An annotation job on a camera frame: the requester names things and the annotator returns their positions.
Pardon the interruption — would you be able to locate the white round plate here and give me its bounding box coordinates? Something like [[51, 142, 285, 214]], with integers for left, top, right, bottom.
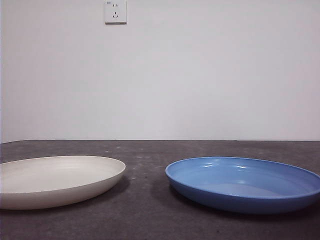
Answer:
[[0, 155, 126, 210]]

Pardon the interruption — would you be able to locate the blue round plate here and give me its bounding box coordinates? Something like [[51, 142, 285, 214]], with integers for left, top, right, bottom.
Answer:
[[164, 156, 320, 215]]

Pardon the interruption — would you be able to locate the white wall socket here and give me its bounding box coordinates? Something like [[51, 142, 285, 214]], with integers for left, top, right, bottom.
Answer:
[[104, 0, 128, 25]]

